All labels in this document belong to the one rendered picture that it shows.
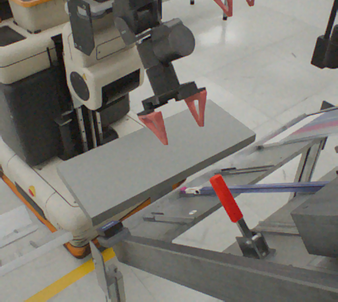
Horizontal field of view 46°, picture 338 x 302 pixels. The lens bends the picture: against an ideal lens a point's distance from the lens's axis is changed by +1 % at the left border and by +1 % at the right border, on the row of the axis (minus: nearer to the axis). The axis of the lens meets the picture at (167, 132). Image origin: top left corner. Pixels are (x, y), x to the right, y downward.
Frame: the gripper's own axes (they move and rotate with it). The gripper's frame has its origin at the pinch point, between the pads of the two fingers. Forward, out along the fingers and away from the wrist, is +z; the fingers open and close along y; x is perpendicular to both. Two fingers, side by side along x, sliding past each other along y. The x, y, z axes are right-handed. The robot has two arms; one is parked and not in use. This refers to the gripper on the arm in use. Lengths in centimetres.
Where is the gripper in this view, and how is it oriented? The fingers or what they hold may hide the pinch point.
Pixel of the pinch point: (183, 131)
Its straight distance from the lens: 83.0
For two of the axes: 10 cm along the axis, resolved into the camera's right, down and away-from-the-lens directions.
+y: 7.9, -3.9, 4.8
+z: 3.5, 9.2, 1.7
